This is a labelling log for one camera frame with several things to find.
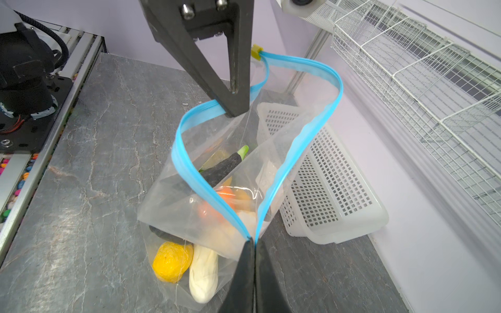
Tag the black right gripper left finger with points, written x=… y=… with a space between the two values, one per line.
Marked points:
x=240 y=297

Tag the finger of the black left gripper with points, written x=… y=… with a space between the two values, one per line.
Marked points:
x=211 y=40

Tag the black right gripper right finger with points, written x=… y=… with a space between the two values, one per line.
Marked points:
x=269 y=297

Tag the yellow toy lemon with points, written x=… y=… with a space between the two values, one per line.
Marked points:
x=171 y=261

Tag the orange toy fruit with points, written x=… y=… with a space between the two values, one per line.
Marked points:
x=210 y=211

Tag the clear zip top bag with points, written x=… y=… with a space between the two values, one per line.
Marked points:
x=226 y=177

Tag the beige toy garlic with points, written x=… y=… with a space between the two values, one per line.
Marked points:
x=226 y=240

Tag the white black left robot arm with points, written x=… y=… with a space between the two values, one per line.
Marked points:
x=30 y=51

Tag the white perforated plastic basket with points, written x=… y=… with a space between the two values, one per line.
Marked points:
x=329 y=201

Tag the aluminium front rail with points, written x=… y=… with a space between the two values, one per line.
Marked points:
x=25 y=153

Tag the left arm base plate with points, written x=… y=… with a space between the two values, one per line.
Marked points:
x=27 y=133

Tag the white wire wall shelf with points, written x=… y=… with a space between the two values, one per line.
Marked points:
x=448 y=98

